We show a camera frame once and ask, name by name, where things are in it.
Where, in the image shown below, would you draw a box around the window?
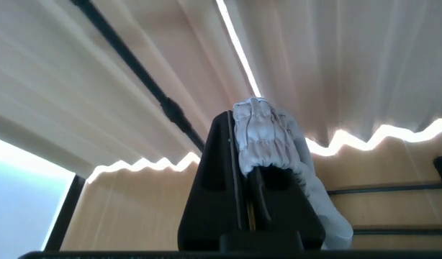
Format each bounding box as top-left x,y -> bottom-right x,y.
0,135 -> 86,253

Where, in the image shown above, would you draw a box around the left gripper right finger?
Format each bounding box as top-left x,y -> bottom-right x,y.
246,165 -> 327,250

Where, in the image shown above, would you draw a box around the pale grey shorts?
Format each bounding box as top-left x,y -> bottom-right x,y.
232,96 -> 354,251

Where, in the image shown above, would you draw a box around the black clothes rack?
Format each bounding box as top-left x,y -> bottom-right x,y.
69,0 -> 442,237

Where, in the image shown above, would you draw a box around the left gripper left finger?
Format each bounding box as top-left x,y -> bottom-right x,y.
177,109 -> 249,251

